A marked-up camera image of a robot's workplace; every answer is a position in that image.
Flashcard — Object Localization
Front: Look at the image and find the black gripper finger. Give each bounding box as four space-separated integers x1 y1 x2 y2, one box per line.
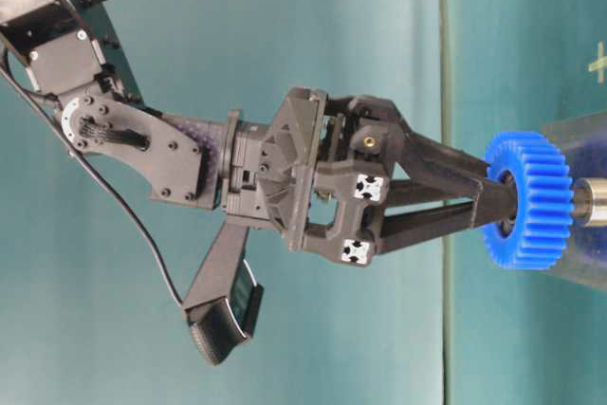
375 178 518 253

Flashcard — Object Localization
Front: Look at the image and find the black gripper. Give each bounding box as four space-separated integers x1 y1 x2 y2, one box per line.
219 87 489 267

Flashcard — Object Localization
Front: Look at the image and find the small blue plastic gear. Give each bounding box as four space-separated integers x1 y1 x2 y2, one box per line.
482 132 574 270

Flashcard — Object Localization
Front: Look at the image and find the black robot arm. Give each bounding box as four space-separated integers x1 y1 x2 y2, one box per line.
1 0 521 267

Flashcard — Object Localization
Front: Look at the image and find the threaded steel shaft with collar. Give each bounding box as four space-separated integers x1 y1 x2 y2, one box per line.
572 177 607 228

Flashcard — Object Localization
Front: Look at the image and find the clear acrylic base block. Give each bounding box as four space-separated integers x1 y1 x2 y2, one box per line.
543 112 606 291

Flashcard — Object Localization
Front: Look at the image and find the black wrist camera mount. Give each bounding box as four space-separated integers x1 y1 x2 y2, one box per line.
183 223 264 365

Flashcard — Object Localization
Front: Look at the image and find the thin black cable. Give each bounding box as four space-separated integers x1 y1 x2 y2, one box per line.
0 44 185 307

